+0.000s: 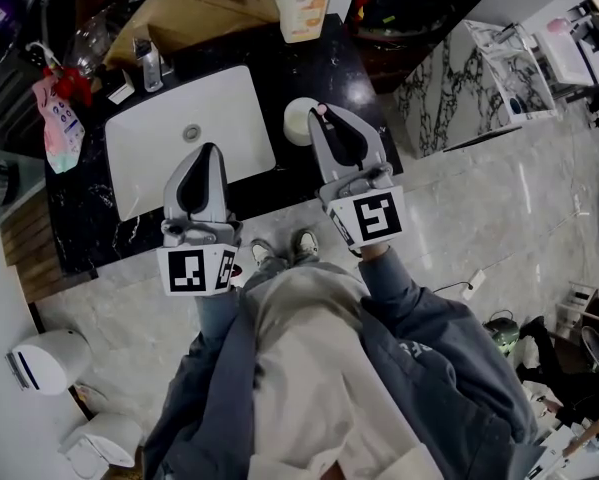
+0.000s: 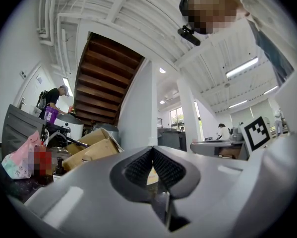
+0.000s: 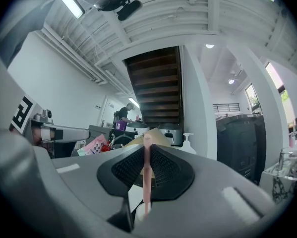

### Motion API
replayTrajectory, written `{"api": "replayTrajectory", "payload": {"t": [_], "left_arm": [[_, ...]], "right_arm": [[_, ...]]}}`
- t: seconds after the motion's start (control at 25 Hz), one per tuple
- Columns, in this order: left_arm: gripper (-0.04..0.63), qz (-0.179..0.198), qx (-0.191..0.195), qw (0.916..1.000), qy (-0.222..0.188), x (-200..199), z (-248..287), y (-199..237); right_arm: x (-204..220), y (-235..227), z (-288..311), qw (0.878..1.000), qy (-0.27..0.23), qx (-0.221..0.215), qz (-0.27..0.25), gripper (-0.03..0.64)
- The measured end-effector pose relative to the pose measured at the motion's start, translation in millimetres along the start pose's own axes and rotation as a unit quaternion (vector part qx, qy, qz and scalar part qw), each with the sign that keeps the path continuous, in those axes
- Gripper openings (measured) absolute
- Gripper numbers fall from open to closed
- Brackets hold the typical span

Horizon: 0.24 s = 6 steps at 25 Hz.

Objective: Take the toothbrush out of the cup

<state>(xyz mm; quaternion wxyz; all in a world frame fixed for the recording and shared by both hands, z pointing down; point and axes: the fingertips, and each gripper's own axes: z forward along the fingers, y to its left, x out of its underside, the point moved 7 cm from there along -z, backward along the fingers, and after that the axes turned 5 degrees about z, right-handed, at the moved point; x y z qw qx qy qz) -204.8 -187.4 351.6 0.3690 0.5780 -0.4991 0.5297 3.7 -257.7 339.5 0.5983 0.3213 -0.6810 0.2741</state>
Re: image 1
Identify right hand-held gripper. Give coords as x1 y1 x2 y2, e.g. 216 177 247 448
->
307 105 406 248

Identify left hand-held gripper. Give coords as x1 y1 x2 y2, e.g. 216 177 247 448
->
156 142 243 298

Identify white mug with toothbrush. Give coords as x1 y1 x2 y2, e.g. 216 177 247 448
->
282 96 321 148

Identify person's right forearm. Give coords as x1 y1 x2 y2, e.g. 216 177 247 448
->
356 245 539 452

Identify person's left forearm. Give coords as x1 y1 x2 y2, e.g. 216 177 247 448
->
143 287 261 480

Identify white sink basin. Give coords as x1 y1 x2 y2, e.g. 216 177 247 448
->
103 65 278 223

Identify person's left shoe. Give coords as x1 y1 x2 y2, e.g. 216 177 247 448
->
251 239 276 269

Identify person's shoe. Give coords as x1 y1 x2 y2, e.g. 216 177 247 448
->
251 239 276 269
291 229 321 264

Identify black marble vanity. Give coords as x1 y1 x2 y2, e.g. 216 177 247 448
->
43 12 405 282

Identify person's right shoe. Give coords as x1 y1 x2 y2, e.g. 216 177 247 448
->
291 229 321 264

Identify person's legs in jeans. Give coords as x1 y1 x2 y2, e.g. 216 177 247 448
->
254 253 333 282

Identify white marble vanity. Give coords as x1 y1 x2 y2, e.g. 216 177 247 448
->
393 17 561 160

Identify small white box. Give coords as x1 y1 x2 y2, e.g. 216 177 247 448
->
106 70 136 106

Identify small clear pump bottle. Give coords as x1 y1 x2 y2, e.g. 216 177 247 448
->
132 37 175 94

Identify tall black cabinet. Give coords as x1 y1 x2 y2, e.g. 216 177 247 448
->
348 0 481 95

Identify pink printed packet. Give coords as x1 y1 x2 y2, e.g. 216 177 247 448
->
31 77 87 175

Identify white pump bottle orange label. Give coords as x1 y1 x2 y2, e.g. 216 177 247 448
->
262 0 334 45

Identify red object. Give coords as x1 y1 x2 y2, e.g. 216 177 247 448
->
42 65 95 109

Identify dark wooden step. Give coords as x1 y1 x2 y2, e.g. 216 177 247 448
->
0 195 100 304

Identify white power strip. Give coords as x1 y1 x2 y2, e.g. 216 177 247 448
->
461 269 488 301

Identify brown cardboard box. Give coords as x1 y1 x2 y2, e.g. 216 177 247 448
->
101 0 281 69

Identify clear plastic bottle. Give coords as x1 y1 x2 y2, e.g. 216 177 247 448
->
63 2 131 77

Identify white hook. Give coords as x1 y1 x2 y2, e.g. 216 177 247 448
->
25 41 61 70

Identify person's torso in beige shirt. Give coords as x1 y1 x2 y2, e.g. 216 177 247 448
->
251 262 448 480

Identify white trash bin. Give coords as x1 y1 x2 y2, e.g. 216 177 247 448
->
4 328 93 397

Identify low dark cabinet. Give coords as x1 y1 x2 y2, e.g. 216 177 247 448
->
0 32 50 145

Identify black green helmet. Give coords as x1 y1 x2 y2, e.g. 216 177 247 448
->
482 310 522 352

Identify white table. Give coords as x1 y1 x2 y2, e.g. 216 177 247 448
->
533 15 599 90

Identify white toilet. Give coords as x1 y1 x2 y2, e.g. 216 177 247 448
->
57 412 146 480

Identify wooden chair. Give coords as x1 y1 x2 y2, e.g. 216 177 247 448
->
556 280 599 350

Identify black cable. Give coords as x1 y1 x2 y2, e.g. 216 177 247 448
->
436 280 475 295

